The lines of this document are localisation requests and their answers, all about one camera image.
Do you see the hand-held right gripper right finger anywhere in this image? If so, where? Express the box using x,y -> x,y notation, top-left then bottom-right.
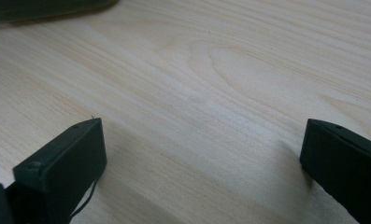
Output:
299,118 -> 371,224

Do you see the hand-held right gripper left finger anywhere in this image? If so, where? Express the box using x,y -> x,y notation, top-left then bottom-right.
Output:
12,117 -> 108,224

